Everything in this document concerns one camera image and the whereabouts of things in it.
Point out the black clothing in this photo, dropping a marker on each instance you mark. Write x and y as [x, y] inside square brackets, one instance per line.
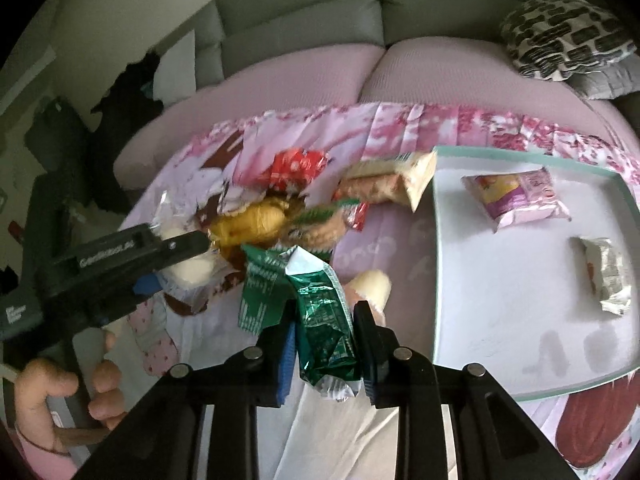
[125, 125]

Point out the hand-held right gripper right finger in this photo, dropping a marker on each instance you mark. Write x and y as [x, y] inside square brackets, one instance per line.
[368, 360]

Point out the pink yellow snack packet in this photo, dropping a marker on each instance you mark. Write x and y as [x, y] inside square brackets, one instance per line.
[515, 195]

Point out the cream wafer packet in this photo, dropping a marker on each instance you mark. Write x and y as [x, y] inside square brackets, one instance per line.
[390, 180]

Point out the person's left hand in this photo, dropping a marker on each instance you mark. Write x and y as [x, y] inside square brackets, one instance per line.
[42, 390]

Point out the clear biscuit packet green print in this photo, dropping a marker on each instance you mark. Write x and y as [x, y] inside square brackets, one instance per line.
[320, 227]

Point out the white grey snack packet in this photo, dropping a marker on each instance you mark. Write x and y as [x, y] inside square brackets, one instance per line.
[607, 270]

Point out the small red packet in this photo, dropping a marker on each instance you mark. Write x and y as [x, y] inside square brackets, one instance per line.
[357, 215]

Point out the cream bread packet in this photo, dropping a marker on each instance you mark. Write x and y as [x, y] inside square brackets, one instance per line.
[372, 287]

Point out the white tray teal rim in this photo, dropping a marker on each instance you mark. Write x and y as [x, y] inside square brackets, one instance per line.
[500, 285]

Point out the black white patterned pillow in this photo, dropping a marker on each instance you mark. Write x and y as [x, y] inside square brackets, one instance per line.
[560, 35]

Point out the clear white bun packet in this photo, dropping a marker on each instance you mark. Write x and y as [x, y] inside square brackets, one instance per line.
[192, 267]

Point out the red snack packet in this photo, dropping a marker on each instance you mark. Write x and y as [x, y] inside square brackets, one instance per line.
[292, 167]

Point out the green foil snack packet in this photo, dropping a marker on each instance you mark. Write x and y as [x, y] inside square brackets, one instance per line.
[320, 320]

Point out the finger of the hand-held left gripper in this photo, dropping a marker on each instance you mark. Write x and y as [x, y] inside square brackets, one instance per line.
[146, 285]
[187, 248]

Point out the grey and pink sofa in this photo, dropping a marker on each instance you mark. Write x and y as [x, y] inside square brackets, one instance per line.
[300, 80]

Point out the pink printed blanket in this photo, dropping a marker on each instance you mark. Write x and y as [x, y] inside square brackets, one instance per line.
[400, 245]

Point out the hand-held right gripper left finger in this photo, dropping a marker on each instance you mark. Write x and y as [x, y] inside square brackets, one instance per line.
[285, 365]

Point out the yellow cake packet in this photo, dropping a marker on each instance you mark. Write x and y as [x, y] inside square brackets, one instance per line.
[255, 222]

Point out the grey pillow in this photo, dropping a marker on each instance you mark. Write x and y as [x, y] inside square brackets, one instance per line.
[605, 82]

